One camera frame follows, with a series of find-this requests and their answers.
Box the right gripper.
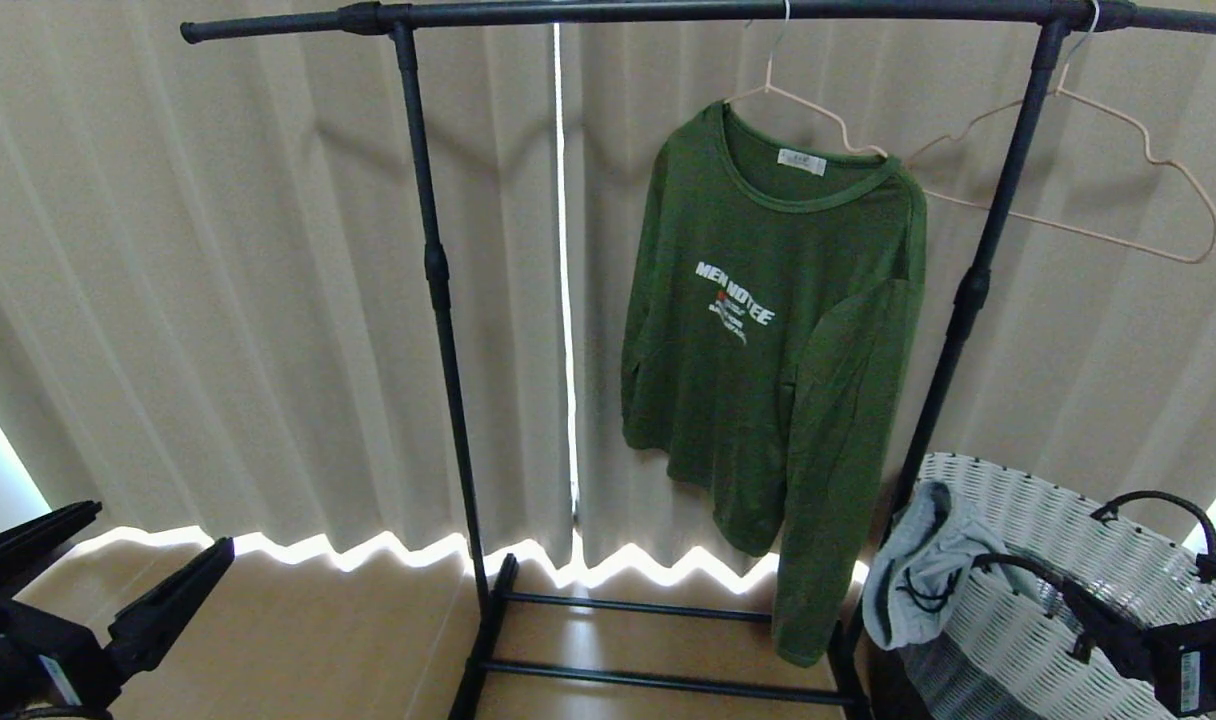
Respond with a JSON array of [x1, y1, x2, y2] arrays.
[[1058, 553, 1216, 717]]

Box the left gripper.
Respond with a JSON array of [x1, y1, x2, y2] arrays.
[[0, 500, 236, 720]]

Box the pale grey shorts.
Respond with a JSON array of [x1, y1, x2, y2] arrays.
[[861, 480, 1047, 651]]

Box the green long-sleeved shirt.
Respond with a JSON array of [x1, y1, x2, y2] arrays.
[[621, 100, 929, 669]]

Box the pink clothes hanger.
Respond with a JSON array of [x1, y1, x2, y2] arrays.
[[903, 0, 1216, 266], [723, 0, 889, 161]]

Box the white laundry basket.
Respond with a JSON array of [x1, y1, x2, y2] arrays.
[[868, 452, 1216, 720]]

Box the black clothes rack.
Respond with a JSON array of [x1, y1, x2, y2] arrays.
[[180, 0, 1216, 720]]

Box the beige curtain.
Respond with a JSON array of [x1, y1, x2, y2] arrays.
[[0, 0, 1216, 601]]

